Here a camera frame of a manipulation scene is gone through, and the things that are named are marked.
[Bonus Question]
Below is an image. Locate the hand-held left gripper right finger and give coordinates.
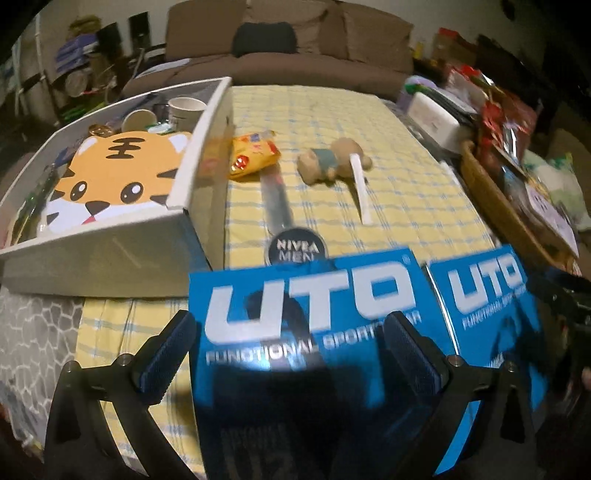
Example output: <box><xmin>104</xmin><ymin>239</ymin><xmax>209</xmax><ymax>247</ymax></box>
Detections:
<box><xmin>383</xmin><ymin>311</ymin><xmax>539</xmax><ymax>480</ymax></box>

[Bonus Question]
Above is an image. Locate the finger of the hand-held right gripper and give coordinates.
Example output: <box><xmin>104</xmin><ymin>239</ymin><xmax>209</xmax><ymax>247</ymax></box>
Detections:
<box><xmin>529</xmin><ymin>270</ymin><xmax>591</xmax><ymax>325</ymax></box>

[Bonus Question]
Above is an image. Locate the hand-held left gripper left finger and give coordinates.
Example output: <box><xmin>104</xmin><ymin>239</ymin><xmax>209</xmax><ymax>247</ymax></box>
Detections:
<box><xmin>44</xmin><ymin>309</ymin><xmax>199</xmax><ymax>480</ymax></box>

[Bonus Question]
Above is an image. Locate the white storage box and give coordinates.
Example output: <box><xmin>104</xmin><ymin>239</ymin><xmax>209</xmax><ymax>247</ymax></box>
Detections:
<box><xmin>0</xmin><ymin>76</ymin><xmax>234</xmax><ymax>296</ymax></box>

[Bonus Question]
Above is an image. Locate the beige plush toy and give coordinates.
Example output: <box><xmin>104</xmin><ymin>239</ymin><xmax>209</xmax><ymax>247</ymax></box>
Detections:
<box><xmin>297</xmin><ymin>137</ymin><xmax>374</xmax><ymax>186</ymax></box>

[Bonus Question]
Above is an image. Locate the blue printed box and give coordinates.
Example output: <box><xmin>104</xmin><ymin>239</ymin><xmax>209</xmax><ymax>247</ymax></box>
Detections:
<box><xmin>188</xmin><ymin>249</ymin><xmax>456</xmax><ymax>480</ymax></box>
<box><xmin>427</xmin><ymin>244</ymin><xmax>550</xmax><ymax>476</ymax></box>

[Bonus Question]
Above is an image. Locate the white power socket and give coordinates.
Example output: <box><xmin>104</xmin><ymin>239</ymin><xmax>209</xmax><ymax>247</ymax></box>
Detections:
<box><xmin>526</xmin><ymin>182</ymin><xmax>578</xmax><ymax>250</ymax></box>

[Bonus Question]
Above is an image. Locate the floral green pillow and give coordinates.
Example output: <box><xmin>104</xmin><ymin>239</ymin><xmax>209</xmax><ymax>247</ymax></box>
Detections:
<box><xmin>524</xmin><ymin>152</ymin><xmax>585</xmax><ymax>227</ymax></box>

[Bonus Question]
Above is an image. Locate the wicker basket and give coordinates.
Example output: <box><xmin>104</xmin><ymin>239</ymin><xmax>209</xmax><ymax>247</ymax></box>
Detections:
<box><xmin>459</xmin><ymin>141</ymin><xmax>581</xmax><ymax>273</ymax></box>

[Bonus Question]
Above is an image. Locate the yellow checkered cloth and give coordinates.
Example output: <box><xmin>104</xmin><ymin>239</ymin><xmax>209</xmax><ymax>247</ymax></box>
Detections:
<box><xmin>76</xmin><ymin>85</ymin><xmax>509</xmax><ymax>480</ymax></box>

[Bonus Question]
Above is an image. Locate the round dark tin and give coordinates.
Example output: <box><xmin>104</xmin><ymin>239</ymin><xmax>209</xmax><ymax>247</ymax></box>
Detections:
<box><xmin>264</xmin><ymin>228</ymin><xmax>326</xmax><ymax>267</ymax></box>

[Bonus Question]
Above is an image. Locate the white stick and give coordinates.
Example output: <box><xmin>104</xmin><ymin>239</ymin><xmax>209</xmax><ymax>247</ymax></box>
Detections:
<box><xmin>349</xmin><ymin>154</ymin><xmax>376</xmax><ymax>226</ymax></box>

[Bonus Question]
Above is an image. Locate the tiger face pouch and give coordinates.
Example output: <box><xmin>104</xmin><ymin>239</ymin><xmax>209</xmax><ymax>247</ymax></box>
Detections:
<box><xmin>44</xmin><ymin>130</ymin><xmax>193</xmax><ymax>239</ymax></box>

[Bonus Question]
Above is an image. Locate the clear plastic tube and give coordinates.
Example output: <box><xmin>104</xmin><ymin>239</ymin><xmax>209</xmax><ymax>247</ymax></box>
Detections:
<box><xmin>259</xmin><ymin>168</ymin><xmax>294</xmax><ymax>236</ymax></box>

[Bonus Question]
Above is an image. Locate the pile of red packages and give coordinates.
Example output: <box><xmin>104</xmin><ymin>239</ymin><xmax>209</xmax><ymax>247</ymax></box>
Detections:
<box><xmin>445</xmin><ymin>65</ymin><xmax>539</xmax><ymax>172</ymax></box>

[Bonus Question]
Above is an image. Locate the white lidded container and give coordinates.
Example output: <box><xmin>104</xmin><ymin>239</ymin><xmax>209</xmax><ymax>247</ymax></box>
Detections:
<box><xmin>406</xmin><ymin>92</ymin><xmax>476</xmax><ymax>147</ymax></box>

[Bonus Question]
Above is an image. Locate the yellow snack packet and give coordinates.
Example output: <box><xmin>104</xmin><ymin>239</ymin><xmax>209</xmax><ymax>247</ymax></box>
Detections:
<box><xmin>229</xmin><ymin>130</ymin><xmax>282</xmax><ymax>182</ymax></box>

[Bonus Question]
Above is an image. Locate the purple container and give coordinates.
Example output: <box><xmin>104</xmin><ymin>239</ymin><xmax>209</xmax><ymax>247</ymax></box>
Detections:
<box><xmin>399</xmin><ymin>76</ymin><xmax>442</xmax><ymax>110</ymax></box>

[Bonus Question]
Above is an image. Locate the brown sofa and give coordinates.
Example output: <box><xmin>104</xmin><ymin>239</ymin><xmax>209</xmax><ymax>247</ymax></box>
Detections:
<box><xmin>122</xmin><ymin>0</ymin><xmax>414</xmax><ymax>100</ymax></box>

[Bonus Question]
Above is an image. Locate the purple striped bag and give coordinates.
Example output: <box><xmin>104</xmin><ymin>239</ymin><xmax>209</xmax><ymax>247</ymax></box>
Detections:
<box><xmin>55</xmin><ymin>39</ymin><xmax>98</xmax><ymax>70</ymax></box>

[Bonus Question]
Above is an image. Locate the black speaker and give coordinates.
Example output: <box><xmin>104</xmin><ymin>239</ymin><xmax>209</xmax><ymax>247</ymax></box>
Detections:
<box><xmin>95</xmin><ymin>23</ymin><xmax>121</xmax><ymax>52</ymax></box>
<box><xmin>129</xmin><ymin>14</ymin><xmax>151</xmax><ymax>47</ymax></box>

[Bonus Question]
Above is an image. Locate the white pole rack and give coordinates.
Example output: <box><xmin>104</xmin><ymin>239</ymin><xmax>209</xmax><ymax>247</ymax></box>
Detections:
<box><xmin>14</xmin><ymin>14</ymin><xmax>47</xmax><ymax>108</ymax></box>

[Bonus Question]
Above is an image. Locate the black cushion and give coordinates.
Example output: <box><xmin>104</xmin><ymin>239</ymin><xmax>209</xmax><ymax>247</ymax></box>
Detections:
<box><xmin>232</xmin><ymin>22</ymin><xmax>297</xmax><ymax>59</ymax></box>

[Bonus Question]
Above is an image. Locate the beige pillow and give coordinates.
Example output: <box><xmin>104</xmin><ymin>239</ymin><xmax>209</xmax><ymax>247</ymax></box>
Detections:
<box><xmin>246</xmin><ymin>0</ymin><xmax>347</xmax><ymax>34</ymax></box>

